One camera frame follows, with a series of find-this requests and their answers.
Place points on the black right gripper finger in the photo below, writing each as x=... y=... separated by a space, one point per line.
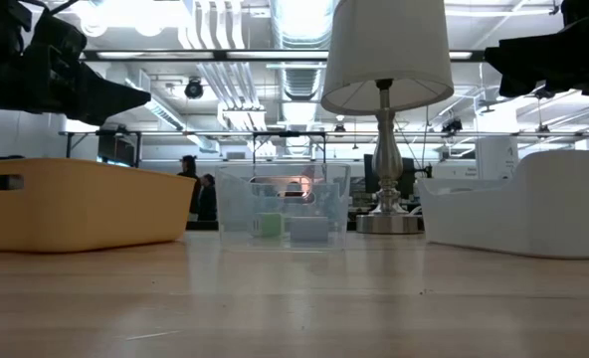
x=523 y=64

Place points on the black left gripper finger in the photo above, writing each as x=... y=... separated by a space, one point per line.
x=105 y=99

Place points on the green charger block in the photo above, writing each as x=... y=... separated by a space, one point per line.
x=269 y=225

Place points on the pale blue charger block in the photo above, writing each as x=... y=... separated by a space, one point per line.
x=308 y=230

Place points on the yellow plastic bin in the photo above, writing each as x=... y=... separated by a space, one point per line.
x=75 y=209

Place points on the white plastic bin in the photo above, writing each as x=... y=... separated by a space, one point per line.
x=523 y=214

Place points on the clear plastic bin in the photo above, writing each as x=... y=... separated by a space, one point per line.
x=235 y=233

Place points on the black ceiling spotlight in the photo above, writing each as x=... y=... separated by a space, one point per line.
x=543 y=94
x=193 y=89
x=451 y=125

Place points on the white cabinet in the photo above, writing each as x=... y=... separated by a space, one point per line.
x=496 y=156

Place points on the person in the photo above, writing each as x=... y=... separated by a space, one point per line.
x=208 y=199
x=189 y=184

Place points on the table lamp with white shade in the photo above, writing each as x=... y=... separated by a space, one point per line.
x=389 y=50

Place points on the black computer monitor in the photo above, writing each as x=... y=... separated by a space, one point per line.
x=406 y=179

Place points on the dark wall screen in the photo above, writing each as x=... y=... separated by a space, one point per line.
x=118 y=149

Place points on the thin horizontal ceiling rail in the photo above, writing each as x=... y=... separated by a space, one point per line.
x=175 y=133

